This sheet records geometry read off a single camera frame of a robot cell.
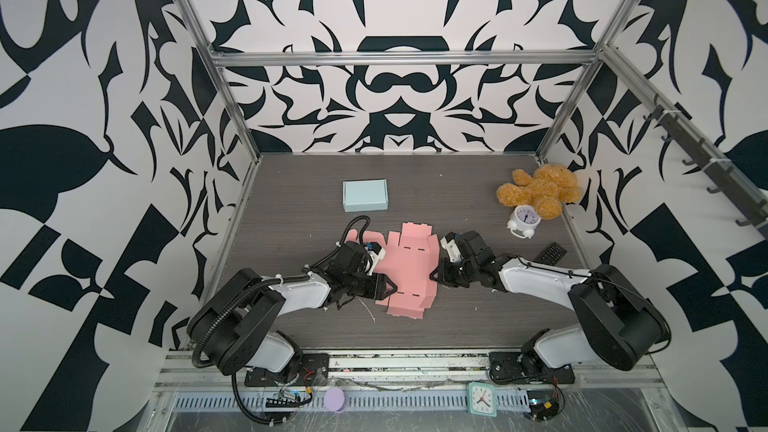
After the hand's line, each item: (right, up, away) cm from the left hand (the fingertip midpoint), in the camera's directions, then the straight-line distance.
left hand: (394, 284), depth 85 cm
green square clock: (+19, -21, -16) cm, 33 cm away
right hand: (+11, +2, +2) cm, 11 cm away
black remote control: (+48, +7, +7) cm, 49 cm away
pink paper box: (+5, +4, +6) cm, 9 cm away
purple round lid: (-13, -17, -21) cm, 30 cm away
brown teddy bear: (+53, +28, +17) cm, 62 cm away
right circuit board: (+35, -24, -14) cm, 44 cm away
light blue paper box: (-9, +24, +19) cm, 32 cm away
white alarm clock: (+43, +16, +14) cm, 48 cm away
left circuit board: (-25, -23, -13) cm, 36 cm away
